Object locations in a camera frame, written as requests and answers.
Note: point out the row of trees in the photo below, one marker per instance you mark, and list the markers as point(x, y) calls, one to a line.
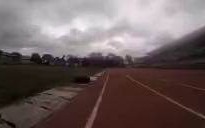
point(86, 60)

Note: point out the red running track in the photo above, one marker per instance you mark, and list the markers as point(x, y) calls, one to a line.
point(123, 103)

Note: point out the green grass field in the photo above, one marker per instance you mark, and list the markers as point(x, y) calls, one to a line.
point(26, 80)

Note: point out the grey concrete kerb strip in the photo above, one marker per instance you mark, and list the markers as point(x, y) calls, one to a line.
point(36, 106)

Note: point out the grandstand building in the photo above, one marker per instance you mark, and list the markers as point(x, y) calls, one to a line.
point(186, 50)

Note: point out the low grey building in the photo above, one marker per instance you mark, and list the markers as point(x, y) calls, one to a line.
point(5, 57)

